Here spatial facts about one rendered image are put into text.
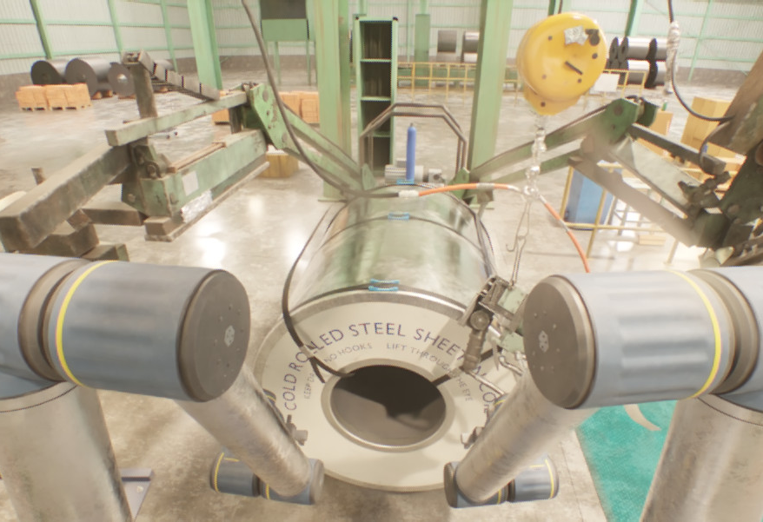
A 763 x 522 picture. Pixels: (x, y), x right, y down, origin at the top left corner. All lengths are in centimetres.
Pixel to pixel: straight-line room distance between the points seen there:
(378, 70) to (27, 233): 708
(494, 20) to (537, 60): 481
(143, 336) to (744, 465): 70
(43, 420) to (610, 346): 65
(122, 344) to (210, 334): 8
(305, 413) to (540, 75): 159
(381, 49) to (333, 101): 194
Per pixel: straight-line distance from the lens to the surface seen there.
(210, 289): 45
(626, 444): 310
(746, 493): 72
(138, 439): 309
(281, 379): 185
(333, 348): 166
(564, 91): 110
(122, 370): 49
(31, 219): 89
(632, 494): 287
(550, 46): 109
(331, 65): 598
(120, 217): 133
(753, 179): 147
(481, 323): 136
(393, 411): 218
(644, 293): 49
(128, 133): 114
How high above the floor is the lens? 216
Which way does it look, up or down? 28 degrees down
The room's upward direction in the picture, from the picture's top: 1 degrees clockwise
